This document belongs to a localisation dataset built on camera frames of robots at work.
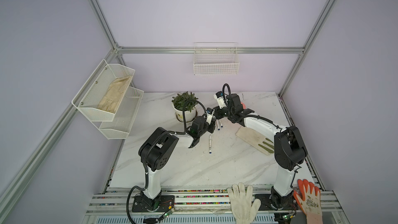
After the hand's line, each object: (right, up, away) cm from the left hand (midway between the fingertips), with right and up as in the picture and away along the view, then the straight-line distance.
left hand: (213, 116), depth 95 cm
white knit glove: (+13, -43, -23) cm, 51 cm away
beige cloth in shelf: (-53, +11, -16) cm, 57 cm away
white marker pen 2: (+3, -6, +7) cm, 10 cm away
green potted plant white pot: (-14, +5, -4) cm, 15 cm away
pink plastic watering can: (+25, +8, +19) cm, 32 cm away
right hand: (-2, +3, -3) cm, 4 cm away
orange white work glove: (+45, -39, -21) cm, 64 cm away
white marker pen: (-2, -17, -2) cm, 17 cm away
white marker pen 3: (+6, -5, +7) cm, 10 cm away
